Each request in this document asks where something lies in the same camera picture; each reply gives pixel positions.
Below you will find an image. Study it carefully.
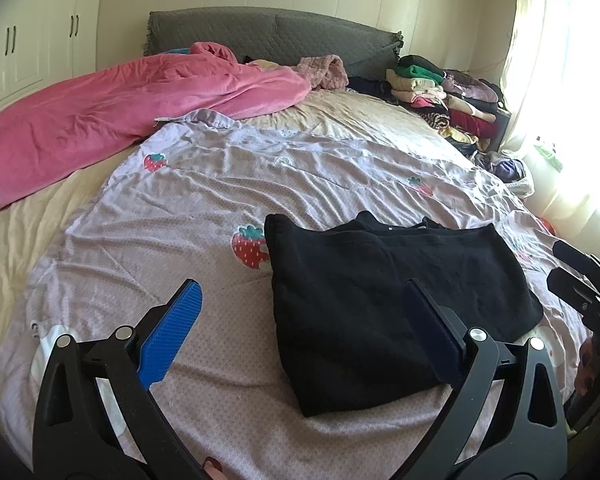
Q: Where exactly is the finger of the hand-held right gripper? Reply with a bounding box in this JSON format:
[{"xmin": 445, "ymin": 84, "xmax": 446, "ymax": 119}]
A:
[
  {"xmin": 547, "ymin": 267, "xmax": 600, "ymax": 307},
  {"xmin": 552, "ymin": 241, "xmax": 600, "ymax": 287}
]

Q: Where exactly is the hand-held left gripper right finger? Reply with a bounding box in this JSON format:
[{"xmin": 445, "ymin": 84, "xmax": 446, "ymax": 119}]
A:
[{"xmin": 402, "ymin": 276, "xmax": 569, "ymax": 480}]

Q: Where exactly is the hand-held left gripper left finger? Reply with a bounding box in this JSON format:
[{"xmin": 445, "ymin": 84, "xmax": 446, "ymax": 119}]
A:
[{"xmin": 32, "ymin": 279, "xmax": 204, "ymax": 480}]

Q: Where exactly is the black sweater with orange cuffs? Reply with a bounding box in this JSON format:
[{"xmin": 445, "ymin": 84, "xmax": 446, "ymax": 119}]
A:
[{"xmin": 263, "ymin": 211, "xmax": 546, "ymax": 419}]

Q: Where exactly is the purple clothes heap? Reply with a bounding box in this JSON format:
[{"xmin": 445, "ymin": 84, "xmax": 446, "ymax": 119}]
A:
[{"xmin": 472, "ymin": 150, "xmax": 536, "ymax": 197}]

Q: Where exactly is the pile of folded clothes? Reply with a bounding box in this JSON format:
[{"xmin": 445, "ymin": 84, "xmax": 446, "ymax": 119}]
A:
[{"xmin": 380, "ymin": 54, "xmax": 506, "ymax": 153}]

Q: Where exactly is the person's right hand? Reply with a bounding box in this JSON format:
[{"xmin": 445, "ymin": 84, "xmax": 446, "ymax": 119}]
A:
[{"xmin": 575, "ymin": 334, "xmax": 600, "ymax": 397}]

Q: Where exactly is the person's left hand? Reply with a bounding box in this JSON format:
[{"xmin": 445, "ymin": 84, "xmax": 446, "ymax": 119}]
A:
[{"xmin": 202, "ymin": 456, "xmax": 227, "ymax": 480}]

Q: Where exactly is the lilac strawberry-print quilt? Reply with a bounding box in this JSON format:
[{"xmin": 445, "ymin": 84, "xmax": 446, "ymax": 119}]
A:
[{"xmin": 0, "ymin": 109, "xmax": 596, "ymax": 480}]

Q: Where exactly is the white curtain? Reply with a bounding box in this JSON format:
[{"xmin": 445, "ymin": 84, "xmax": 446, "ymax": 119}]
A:
[{"xmin": 497, "ymin": 0, "xmax": 600, "ymax": 256}]

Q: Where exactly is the pink blanket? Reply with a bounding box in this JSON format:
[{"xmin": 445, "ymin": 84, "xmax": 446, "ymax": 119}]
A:
[{"xmin": 0, "ymin": 41, "xmax": 313, "ymax": 218}]

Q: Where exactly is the dark navy garment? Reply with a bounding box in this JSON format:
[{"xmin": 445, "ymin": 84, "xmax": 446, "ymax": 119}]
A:
[{"xmin": 347, "ymin": 76, "xmax": 396, "ymax": 102}]

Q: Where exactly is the pink fuzzy garment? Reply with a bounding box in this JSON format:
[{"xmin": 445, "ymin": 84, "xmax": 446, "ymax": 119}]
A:
[{"xmin": 294, "ymin": 54, "xmax": 350, "ymax": 93}]

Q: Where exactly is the grey quilted headboard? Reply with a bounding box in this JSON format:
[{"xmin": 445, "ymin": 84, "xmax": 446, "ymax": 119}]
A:
[{"xmin": 142, "ymin": 7, "xmax": 405, "ymax": 78}]

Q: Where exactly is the cream wardrobe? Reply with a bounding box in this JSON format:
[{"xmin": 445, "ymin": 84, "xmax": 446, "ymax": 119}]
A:
[{"xmin": 0, "ymin": 0, "xmax": 106, "ymax": 116}]

